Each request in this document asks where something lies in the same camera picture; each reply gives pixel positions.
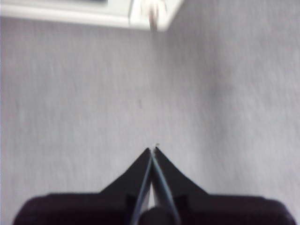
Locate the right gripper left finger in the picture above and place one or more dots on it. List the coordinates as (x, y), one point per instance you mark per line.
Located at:
(93, 208)

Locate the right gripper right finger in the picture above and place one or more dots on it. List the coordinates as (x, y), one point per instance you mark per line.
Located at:
(211, 208)

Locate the white beige oven knob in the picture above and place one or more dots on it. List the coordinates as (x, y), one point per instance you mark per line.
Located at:
(152, 16)

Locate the white Toshiba toaster oven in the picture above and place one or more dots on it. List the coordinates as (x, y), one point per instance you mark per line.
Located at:
(171, 7)

